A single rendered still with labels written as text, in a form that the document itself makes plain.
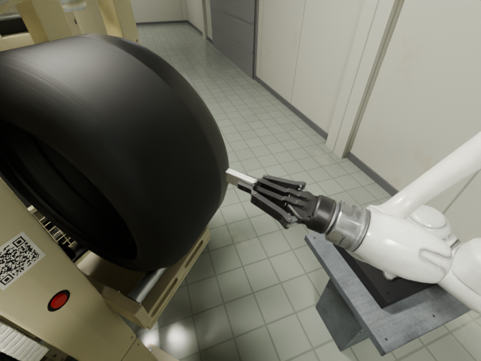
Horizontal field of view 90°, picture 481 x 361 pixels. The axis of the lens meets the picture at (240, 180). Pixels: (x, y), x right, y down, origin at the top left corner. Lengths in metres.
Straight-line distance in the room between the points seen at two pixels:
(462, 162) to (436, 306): 0.70
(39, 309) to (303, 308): 1.41
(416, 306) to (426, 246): 0.69
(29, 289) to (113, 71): 0.43
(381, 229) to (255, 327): 1.28
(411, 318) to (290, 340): 0.74
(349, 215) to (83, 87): 0.50
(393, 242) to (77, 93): 0.58
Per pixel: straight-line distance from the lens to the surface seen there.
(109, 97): 0.47
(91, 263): 1.05
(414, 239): 0.52
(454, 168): 0.69
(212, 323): 1.69
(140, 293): 0.79
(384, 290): 1.11
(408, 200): 0.70
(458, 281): 1.02
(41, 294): 0.66
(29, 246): 0.58
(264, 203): 0.49
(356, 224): 0.49
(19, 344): 0.72
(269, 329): 1.68
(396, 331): 1.12
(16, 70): 0.55
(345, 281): 1.13
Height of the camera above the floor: 1.59
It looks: 41 degrees down
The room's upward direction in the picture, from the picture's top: straight up
